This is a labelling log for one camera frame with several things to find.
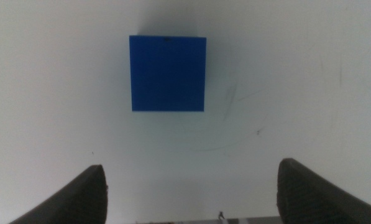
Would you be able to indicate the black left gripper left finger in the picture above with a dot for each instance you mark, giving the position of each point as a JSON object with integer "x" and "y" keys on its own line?
{"x": 79, "y": 199}

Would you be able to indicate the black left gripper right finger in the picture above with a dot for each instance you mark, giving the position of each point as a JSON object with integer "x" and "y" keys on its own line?
{"x": 306, "y": 199}

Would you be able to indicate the blue cube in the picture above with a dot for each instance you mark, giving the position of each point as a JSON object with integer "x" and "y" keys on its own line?
{"x": 168, "y": 73}

